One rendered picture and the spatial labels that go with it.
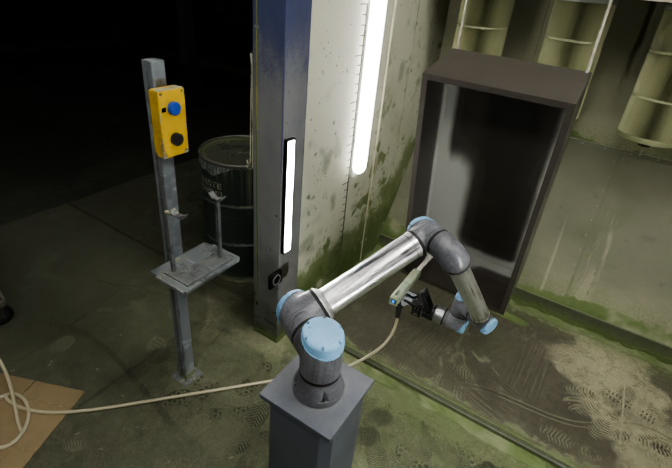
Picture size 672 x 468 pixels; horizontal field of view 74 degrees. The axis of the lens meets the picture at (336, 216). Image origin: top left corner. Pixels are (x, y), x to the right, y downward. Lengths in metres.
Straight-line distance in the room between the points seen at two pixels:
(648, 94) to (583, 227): 0.91
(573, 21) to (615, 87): 0.62
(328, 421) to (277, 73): 1.39
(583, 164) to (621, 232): 0.51
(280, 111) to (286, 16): 0.39
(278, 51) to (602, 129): 2.30
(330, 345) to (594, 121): 2.55
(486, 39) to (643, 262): 1.73
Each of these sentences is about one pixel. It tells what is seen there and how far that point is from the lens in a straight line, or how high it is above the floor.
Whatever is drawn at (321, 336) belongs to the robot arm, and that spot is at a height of 0.91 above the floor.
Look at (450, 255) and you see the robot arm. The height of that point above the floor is 1.08.
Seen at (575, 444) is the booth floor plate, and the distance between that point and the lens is 2.74.
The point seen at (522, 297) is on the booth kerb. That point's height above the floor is 0.11.
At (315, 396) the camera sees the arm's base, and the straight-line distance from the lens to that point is 1.67.
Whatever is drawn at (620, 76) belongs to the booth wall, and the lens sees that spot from 3.45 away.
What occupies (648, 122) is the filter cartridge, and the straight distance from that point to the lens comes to 3.08.
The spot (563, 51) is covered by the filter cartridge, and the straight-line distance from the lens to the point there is 3.08.
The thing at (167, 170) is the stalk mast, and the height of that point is 1.21.
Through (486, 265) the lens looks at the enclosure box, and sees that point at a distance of 2.81.
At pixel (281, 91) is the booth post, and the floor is 1.50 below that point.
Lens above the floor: 1.99
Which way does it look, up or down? 29 degrees down
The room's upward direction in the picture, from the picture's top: 6 degrees clockwise
